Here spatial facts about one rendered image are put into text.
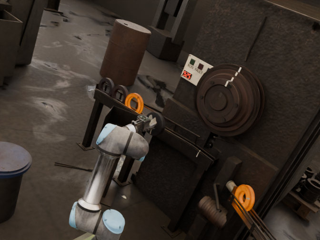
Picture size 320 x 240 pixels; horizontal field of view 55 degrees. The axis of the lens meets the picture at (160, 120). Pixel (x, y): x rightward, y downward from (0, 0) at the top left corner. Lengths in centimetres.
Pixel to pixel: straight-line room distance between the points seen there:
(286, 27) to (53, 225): 194
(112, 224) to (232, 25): 147
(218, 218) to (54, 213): 112
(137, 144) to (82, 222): 45
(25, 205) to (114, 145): 109
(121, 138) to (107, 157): 11
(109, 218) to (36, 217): 84
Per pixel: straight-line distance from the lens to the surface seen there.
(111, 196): 259
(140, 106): 250
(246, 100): 195
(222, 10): 228
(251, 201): 190
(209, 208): 207
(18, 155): 207
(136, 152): 146
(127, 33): 467
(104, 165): 149
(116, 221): 158
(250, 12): 219
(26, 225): 225
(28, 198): 242
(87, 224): 158
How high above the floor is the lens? 164
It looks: 23 degrees down
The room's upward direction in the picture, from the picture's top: 22 degrees clockwise
